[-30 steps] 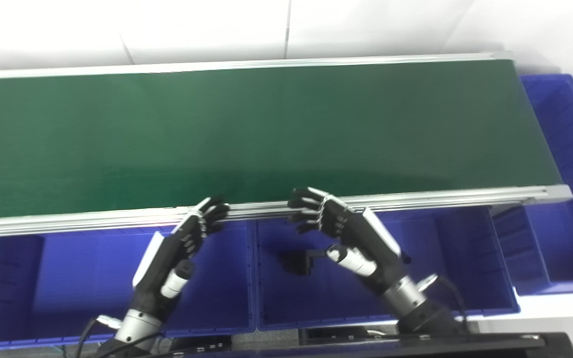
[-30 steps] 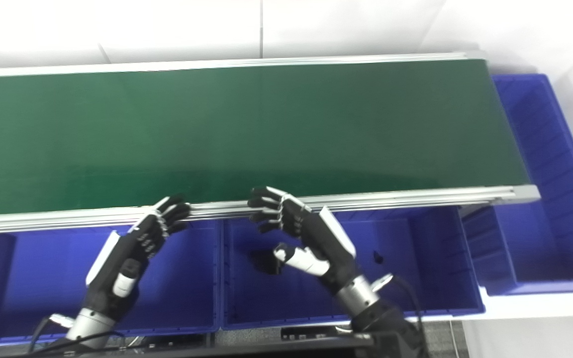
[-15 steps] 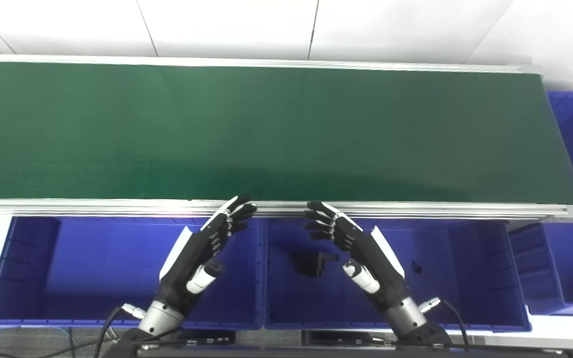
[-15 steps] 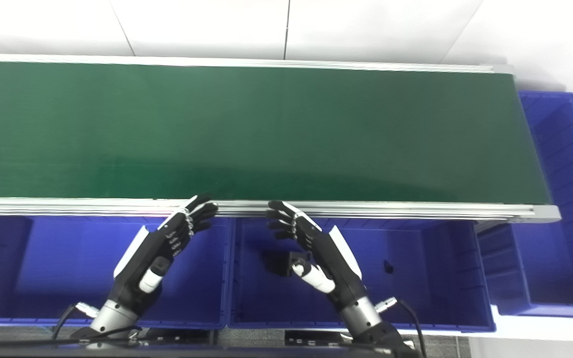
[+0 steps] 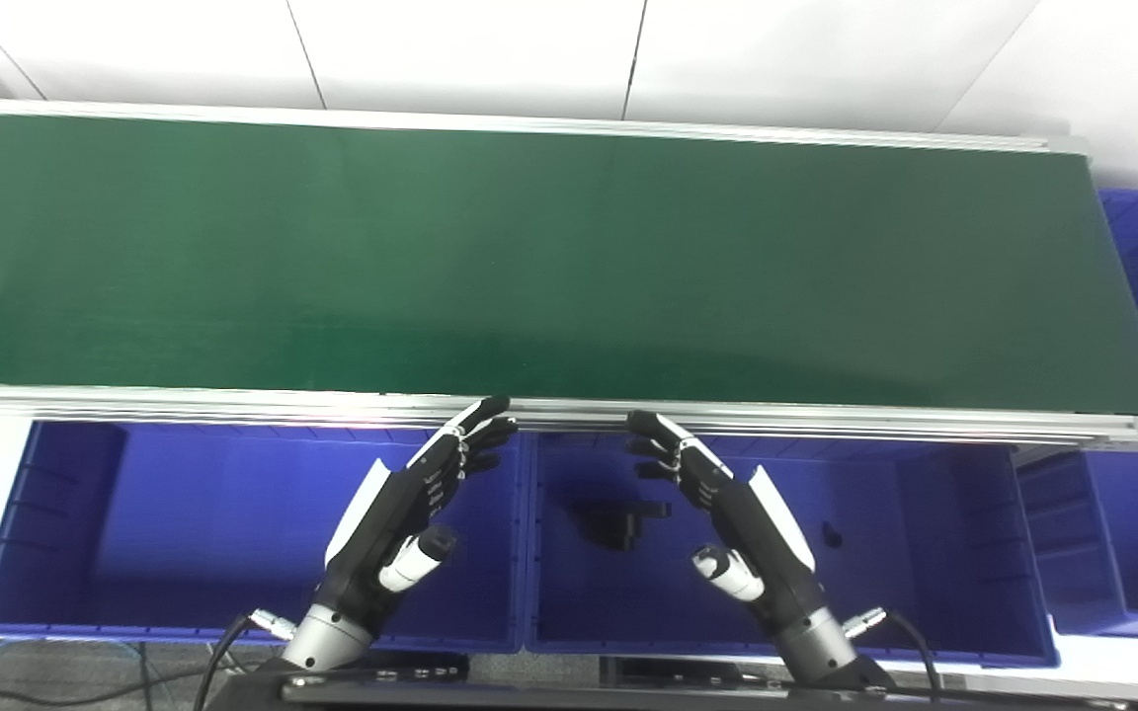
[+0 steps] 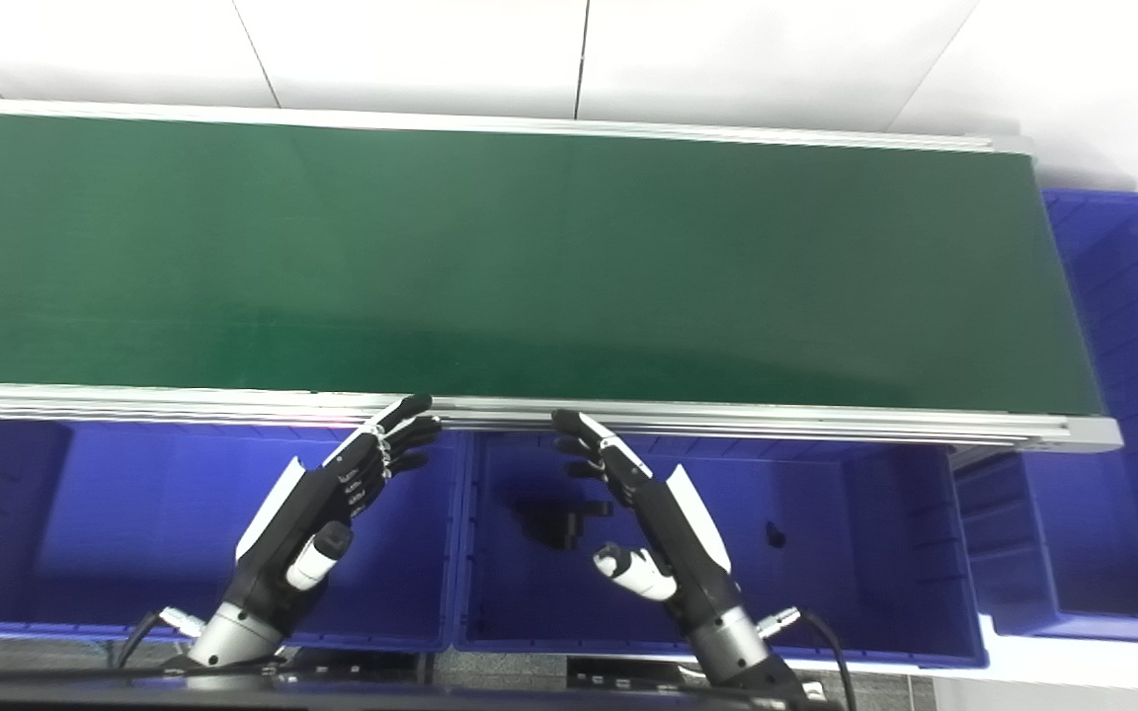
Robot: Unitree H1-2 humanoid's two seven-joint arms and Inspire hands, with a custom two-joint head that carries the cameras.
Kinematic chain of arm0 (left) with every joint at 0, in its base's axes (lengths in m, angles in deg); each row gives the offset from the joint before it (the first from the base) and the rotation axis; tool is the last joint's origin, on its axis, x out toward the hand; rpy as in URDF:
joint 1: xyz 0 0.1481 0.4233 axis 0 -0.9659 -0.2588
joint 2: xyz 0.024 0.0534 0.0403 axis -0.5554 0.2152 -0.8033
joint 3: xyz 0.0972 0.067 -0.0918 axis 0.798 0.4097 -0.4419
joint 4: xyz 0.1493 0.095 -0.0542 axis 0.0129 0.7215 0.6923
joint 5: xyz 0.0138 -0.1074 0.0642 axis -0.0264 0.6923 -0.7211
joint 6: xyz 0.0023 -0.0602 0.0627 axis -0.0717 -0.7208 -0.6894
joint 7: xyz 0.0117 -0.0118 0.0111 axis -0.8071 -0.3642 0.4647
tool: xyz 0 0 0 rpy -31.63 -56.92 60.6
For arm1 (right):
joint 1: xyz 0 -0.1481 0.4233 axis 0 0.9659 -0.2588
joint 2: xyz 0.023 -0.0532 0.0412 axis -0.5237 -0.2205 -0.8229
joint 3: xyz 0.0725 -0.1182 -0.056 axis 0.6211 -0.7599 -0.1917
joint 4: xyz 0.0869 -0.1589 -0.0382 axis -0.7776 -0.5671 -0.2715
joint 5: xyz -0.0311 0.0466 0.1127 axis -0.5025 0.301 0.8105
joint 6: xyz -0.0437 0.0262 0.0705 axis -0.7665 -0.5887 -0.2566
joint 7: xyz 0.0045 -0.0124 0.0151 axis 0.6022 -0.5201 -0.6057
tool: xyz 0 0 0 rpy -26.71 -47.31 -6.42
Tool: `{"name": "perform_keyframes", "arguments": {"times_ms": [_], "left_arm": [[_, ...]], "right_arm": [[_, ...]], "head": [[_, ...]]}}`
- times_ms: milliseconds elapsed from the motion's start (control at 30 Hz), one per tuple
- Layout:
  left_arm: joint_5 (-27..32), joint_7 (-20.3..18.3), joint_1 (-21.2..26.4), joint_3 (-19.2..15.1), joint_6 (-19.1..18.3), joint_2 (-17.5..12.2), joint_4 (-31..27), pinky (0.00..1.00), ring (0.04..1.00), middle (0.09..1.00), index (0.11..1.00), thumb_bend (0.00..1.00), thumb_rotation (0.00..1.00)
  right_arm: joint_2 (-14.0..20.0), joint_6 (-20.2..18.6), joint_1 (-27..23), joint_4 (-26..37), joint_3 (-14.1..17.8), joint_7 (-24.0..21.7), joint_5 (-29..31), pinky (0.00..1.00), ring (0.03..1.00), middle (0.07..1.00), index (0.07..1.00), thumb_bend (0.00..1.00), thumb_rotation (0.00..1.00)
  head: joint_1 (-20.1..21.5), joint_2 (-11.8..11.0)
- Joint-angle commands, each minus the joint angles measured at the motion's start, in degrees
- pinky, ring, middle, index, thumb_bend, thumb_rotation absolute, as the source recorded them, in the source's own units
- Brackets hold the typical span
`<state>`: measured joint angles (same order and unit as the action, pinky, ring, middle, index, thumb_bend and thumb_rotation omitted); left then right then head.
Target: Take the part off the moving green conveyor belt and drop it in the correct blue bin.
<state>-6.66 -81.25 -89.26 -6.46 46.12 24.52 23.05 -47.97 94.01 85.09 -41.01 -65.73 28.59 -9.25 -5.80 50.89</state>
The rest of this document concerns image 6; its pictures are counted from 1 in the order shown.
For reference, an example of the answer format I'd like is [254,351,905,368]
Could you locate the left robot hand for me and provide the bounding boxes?
[222,394,445,634]

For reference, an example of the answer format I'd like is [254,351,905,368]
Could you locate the black robot torso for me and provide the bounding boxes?
[0,647,861,711]

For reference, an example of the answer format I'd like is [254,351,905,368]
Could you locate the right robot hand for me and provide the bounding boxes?
[551,410,744,629]

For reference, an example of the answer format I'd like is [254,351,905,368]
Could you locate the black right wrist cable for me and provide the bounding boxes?
[757,607,858,711]

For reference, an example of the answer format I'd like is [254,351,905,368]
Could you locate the black plastic part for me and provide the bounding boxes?
[518,499,617,551]

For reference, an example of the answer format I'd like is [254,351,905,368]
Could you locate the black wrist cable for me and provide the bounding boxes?
[757,607,858,711]
[115,607,206,672]

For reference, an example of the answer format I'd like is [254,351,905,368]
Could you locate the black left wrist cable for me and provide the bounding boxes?
[115,607,206,672]

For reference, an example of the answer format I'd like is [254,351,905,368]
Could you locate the green conveyor belt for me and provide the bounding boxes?
[0,114,1108,416]
[0,97,1123,453]

